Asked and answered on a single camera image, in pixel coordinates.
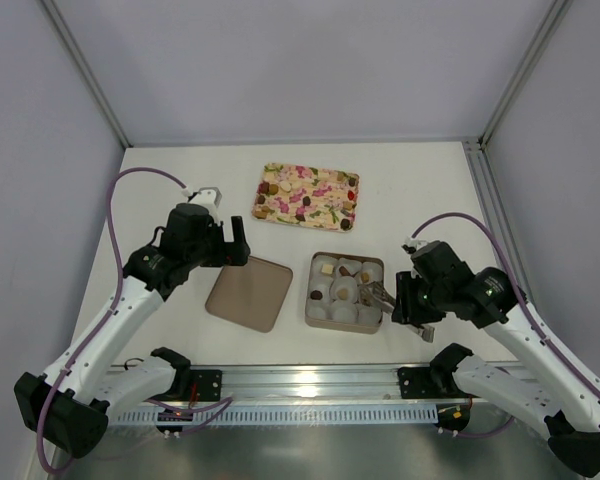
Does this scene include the metal tongs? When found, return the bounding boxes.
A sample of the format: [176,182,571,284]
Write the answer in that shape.
[359,282,435,343]

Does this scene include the beige heart chocolate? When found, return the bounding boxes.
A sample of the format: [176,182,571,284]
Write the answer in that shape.
[335,288,349,301]

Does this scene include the brown oval chocolate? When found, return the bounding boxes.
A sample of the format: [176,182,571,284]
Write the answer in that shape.
[338,265,352,276]

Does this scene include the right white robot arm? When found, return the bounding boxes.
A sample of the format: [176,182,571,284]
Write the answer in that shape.
[392,240,600,478]

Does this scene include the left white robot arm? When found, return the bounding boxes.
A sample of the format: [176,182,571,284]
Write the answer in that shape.
[14,189,250,459]

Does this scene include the dark round swirl chocolate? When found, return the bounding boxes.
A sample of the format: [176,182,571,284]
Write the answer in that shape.
[340,219,352,231]

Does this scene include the floral tray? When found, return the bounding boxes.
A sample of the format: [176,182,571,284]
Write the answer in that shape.
[251,163,360,233]

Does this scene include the beige tin lid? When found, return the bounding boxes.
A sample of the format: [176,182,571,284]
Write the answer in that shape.
[205,256,293,333]

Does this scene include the beige tin box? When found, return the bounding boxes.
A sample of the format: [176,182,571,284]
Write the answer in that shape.
[304,252,385,335]

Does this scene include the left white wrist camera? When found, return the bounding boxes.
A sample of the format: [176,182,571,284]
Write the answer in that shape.
[181,186,222,218]

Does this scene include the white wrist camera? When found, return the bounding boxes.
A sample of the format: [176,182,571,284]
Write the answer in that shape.
[402,237,429,255]
[181,186,222,218]

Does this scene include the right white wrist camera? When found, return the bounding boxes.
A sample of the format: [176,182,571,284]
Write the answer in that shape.
[402,237,429,255]

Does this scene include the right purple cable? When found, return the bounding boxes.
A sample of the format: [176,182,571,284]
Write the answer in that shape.
[410,212,600,441]

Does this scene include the purple cable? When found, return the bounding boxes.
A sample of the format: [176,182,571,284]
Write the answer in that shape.
[35,166,194,475]
[410,212,600,441]

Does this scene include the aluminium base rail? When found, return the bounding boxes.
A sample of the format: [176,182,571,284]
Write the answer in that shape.
[104,359,546,426]

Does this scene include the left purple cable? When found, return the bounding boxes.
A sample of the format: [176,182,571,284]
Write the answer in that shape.
[35,166,194,475]

